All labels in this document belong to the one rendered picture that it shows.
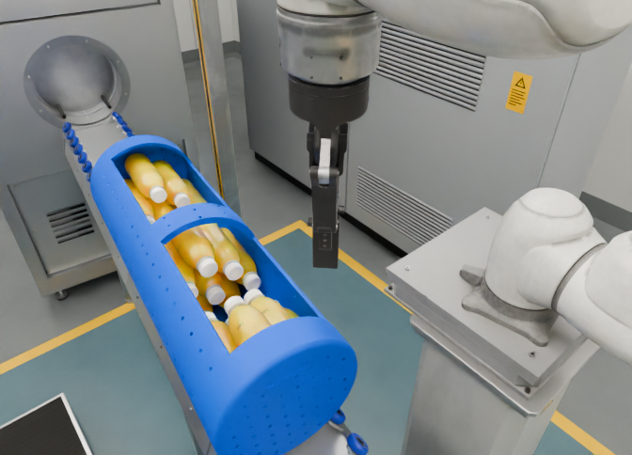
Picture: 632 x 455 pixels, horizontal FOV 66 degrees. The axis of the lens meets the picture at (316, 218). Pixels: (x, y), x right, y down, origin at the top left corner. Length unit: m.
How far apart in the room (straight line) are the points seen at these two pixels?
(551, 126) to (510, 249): 1.06
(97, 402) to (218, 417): 1.59
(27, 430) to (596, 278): 1.95
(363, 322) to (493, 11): 2.27
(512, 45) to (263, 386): 0.65
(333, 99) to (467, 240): 0.90
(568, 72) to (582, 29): 1.66
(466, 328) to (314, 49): 0.78
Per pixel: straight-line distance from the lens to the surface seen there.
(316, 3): 0.40
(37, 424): 2.23
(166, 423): 2.23
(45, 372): 2.58
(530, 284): 0.99
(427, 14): 0.29
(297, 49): 0.42
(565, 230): 0.95
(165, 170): 1.43
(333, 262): 0.58
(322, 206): 0.48
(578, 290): 0.94
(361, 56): 0.42
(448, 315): 1.09
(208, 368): 0.84
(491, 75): 2.07
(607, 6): 0.27
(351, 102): 0.44
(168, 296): 0.97
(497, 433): 1.22
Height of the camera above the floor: 1.85
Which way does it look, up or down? 36 degrees down
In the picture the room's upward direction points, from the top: straight up
